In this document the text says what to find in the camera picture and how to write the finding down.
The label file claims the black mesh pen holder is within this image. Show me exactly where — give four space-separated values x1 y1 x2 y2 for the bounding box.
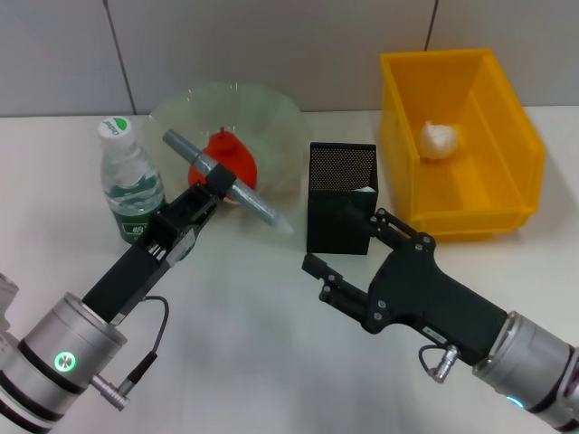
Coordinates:
306 141 379 255

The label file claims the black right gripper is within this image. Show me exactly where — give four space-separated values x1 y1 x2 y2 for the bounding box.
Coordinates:
300 203 508 368

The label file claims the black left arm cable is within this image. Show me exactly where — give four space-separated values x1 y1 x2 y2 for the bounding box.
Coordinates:
90 296 171 412

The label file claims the grey right arm cable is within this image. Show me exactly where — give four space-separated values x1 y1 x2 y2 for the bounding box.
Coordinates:
418 343 461 384

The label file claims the yellow plastic bin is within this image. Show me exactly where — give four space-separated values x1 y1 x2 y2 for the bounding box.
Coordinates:
378 47 546 243

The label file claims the clear green-label water bottle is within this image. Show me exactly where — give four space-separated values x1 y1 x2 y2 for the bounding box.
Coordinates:
97 115 166 248

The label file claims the red-orange toy orange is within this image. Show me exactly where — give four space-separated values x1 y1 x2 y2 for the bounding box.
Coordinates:
187 127 259 207

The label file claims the translucent green wavy fruit plate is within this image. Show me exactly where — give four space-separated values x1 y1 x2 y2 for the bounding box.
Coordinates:
143 80 313 209

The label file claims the grey glitter pen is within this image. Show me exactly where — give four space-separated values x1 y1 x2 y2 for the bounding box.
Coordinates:
161 128 296 236

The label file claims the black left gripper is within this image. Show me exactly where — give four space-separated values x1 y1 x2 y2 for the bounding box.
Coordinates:
81 163 237 326

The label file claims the white paper ball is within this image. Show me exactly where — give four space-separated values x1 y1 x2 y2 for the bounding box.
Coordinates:
418 119 460 160

